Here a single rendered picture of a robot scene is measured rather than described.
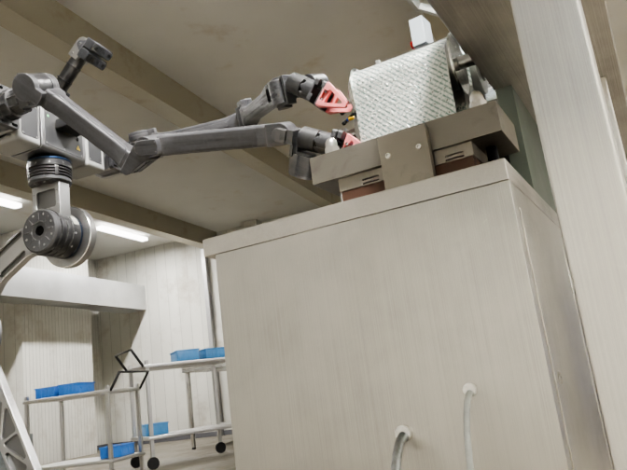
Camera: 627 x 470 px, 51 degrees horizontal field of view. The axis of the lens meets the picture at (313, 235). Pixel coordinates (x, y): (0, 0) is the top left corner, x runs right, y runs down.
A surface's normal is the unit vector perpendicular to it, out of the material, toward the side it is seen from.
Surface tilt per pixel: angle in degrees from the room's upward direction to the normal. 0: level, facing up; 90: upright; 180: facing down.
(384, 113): 90
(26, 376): 90
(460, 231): 90
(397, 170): 90
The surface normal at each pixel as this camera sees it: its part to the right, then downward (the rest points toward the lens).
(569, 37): -0.48, -0.14
